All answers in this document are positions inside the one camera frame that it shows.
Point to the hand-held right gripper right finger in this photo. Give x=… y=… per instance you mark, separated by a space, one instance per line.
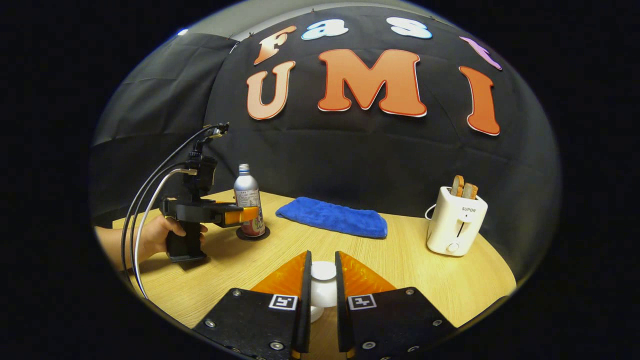
x=342 y=310

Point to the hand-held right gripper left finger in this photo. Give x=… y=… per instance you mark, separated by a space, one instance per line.
x=306 y=310

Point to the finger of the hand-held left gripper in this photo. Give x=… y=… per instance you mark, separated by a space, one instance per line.
x=237 y=215

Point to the silver water bottle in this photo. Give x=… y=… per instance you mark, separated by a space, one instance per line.
x=246 y=195

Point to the dark round coaster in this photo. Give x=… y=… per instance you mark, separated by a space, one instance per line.
x=262 y=235

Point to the blue towel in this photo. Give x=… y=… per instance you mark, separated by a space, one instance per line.
x=335 y=216

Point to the white toaster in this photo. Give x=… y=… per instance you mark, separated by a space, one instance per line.
x=455 y=227

